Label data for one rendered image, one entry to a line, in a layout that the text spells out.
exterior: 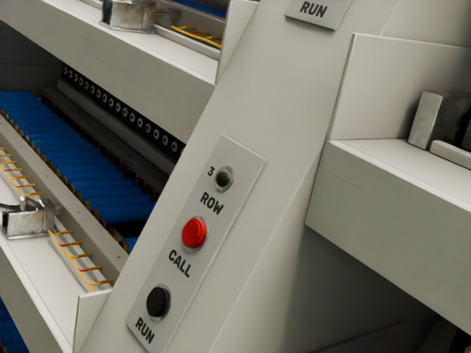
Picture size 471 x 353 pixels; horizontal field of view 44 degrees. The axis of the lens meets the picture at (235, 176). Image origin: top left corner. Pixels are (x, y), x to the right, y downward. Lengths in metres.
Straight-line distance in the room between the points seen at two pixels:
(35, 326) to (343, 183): 0.27
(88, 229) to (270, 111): 0.24
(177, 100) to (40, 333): 0.19
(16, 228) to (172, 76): 0.21
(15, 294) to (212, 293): 0.22
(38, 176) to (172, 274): 0.30
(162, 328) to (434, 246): 0.15
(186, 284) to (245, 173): 0.07
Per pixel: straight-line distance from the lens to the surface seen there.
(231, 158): 0.31
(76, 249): 0.51
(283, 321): 0.32
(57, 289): 0.46
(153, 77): 0.41
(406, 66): 0.30
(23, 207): 0.53
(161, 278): 0.33
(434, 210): 0.24
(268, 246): 0.29
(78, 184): 0.60
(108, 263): 0.46
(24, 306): 0.48
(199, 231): 0.31
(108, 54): 0.48
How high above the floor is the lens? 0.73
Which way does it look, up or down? 6 degrees down
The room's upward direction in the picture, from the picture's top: 28 degrees clockwise
